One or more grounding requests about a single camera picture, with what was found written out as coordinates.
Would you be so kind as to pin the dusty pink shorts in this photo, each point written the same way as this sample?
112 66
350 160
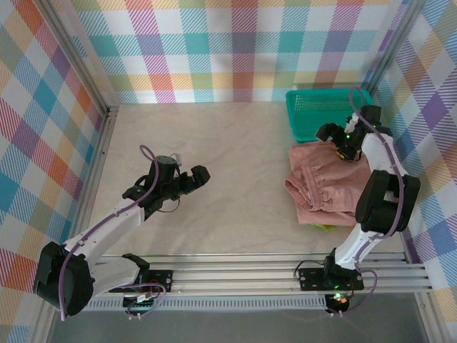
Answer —
321 178

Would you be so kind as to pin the lime green shorts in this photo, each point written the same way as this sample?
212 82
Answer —
325 227

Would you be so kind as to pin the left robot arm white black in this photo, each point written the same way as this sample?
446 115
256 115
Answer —
107 225

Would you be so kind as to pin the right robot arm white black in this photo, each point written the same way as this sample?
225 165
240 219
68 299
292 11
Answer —
357 243

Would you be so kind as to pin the teal plastic mesh basket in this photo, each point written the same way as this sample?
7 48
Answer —
314 107

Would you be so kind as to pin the aluminium mounting rails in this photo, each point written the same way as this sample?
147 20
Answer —
232 275

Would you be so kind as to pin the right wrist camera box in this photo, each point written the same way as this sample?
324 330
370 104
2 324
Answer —
351 123

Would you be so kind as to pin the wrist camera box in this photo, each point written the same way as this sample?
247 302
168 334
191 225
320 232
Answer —
351 123
176 158

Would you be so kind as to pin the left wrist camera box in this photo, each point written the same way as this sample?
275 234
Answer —
176 158

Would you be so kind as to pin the aluminium side rail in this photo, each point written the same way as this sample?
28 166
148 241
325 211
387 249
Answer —
96 160

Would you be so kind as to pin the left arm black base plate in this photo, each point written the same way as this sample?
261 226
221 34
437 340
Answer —
164 278

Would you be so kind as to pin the aluminium corner post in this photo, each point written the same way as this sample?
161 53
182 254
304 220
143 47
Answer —
396 43
78 57

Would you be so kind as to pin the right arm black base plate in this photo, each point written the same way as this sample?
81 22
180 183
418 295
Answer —
310 280

